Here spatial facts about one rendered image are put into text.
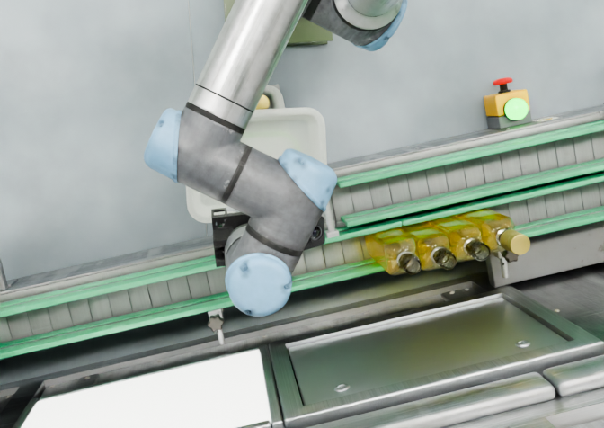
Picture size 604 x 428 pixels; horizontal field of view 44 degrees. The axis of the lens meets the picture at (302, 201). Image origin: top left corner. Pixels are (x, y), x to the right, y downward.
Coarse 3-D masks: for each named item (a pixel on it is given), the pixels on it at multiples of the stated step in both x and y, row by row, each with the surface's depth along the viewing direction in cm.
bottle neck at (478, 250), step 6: (468, 240) 125; (474, 240) 124; (468, 246) 123; (474, 246) 121; (480, 246) 124; (486, 246) 121; (468, 252) 123; (474, 252) 121; (480, 252) 124; (486, 252) 121; (480, 258) 121; (486, 258) 121
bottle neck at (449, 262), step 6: (432, 252) 125; (438, 252) 122; (444, 252) 121; (450, 252) 121; (432, 258) 124; (438, 258) 121; (444, 258) 125; (450, 258) 122; (456, 258) 120; (438, 264) 122; (444, 264) 122; (450, 264) 121
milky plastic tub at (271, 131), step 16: (256, 112) 116; (272, 112) 116; (288, 112) 116; (304, 112) 117; (256, 128) 123; (272, 128) 124; (288, 128) 124; (304, 128) 124; (320, 128) 117; (256, 144) 124; (272, 144) 124; (288, 144) 124; (304, 144) 124; (320, 144) 118; (320, 160) 118; (192, 192) 116; (192, 208) 116; (208, 208) 122
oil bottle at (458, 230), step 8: (432, 224) 138; (440, 224) 135; (448, 224) 133; (456, 224) 132; (464, 224) 131; (472, 224) 130; (448, 232) 128; (456, 232) 127; (464, 232) 126; (472, 232) 126; (480, 232) 126; (456, 240) 126; (464, 240) 126; (480, 240) 126; (456, 248) 126; (456, 256) 127; (464, 256) 126
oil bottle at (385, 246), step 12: (396, 228) 137; (372, 240) 136; (384, 240) 130; (396, 240) 128; (408, 240) 126; (372, 252) 139; (384, 252) 127; (396, 252) 125; (384, 264) 129; (396, 264) 125; (408, 264) 128
